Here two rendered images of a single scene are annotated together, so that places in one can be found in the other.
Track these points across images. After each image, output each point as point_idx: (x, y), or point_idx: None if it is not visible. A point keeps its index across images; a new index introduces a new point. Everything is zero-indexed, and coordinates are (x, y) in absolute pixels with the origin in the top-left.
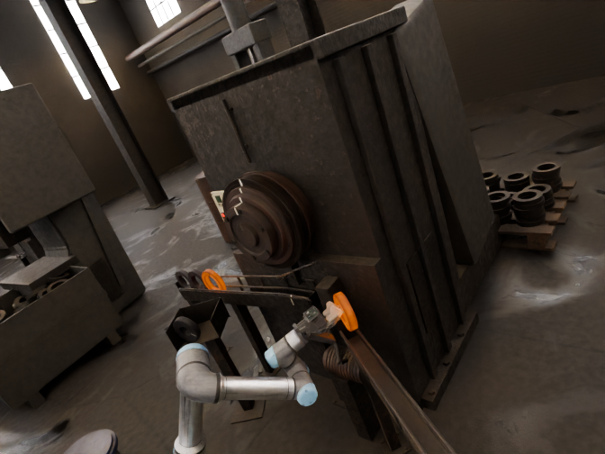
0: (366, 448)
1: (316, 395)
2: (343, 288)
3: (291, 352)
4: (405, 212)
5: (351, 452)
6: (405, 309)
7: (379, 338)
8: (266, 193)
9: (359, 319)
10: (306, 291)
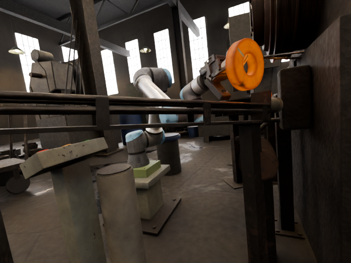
0: (242, 256)
1: (166, 118)
2: (312, 84)
3: (189, 90)
4: None
5: (232, 244)
6: None
7: (325, 166)
8: None
9: (316, 133)
10: None
